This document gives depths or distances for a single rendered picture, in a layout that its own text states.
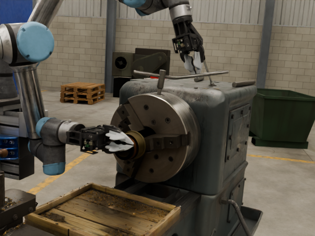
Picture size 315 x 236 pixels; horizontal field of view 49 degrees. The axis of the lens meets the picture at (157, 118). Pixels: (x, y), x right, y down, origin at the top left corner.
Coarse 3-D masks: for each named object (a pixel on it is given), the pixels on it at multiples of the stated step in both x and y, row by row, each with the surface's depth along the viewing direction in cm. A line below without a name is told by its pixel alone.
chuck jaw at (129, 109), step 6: (126, 102) 121; (120, 108) 118; (126, 108) 117; (132, 108) 120; (120, 114) 118; (126, 114) 117; (132, 114) 118; (126, 120) 115; (132, 120) 116; (138, 120) 119; (126, 126) 113; (132, 126) 114; (138, 126) 117; (144, 126) 120; (126, 132) 113; (138, 132) 118
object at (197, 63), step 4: (196, 52) 123; (196, 56) 122; (196, 60) 122; (200, 60) 123; (196, 64) 121; (200, 64) 123; (196, 68) 124; (200, 68) 123; (196, 72) 124; (200, 72) 124
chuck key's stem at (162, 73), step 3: (159, 72) 118; (162, 72) 117; (165, 72) 118; (162, 75) 117; (159, 78) 118; (162, 78) 117; (159, 81) 118; (162, 81) 118; (159, 84) 118; (162, 84) 118; (159, 87) 118; (162, 87) 118; (159, 90) 119; (159, 93) 119
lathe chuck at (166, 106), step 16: (144, 96) 117; (160, 96) 117; (144, 112) 118; (160, 112) 115; (176, 112) 113; (160, 128) 116; (176, 128) 113; (192, 128) 116; (192, 144) 116; (144, 160) 121; (160, 160) 118; (176, 160) 115; (144, 176) 122; (160, 176) 119
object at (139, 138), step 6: (132, 132) 111; (132, 138) 108; (138, 138) 109; (138, 144) 107; (144, 144) 110; (126, 150) 113; (132, 150) 105; (138, 150) 108; (144, 150) 110; (120, 156) 108; (126, 156) 107; (132, 156) 107; (138, 156) 111
